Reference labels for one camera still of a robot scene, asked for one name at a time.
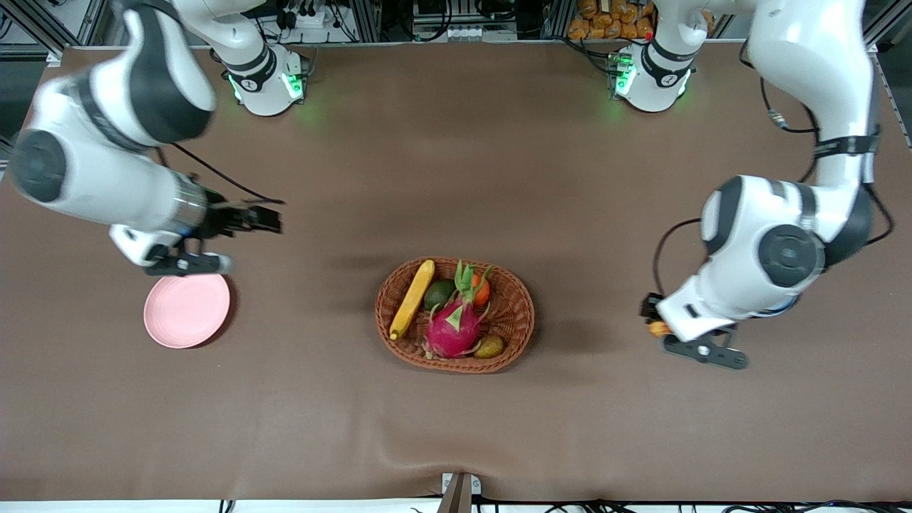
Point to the small orange fruit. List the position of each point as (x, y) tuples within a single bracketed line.
[(482, 291)]

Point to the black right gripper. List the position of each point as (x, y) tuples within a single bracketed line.
[(222, 219)]

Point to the pink dragon fruit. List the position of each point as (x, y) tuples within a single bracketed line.
[(454, 328)]

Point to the bag of orange snacks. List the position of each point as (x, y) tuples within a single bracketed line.
[(605, 21)]

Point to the aluminium corner frame profile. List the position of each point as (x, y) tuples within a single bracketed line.
[(887, 28)]

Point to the white power strip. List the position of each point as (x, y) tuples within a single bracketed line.
[(313, 18)]

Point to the yellow banana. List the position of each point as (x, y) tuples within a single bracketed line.
[(412, 299)]

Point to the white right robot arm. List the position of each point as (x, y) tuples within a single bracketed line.
[(107, 135)]

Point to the pink round plate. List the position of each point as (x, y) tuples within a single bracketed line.
[(187, 313)]

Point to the red yellow apple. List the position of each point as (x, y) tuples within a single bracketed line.
[(658, 328)]

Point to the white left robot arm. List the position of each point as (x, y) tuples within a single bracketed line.
[(776, 242)]

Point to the green avocado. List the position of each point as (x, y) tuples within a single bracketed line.
[(438, 293)]

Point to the brown green kiwi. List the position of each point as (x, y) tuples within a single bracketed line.
[(489, 347)]

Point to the brown wicker basket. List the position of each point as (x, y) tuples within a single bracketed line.
[(513, 313)]

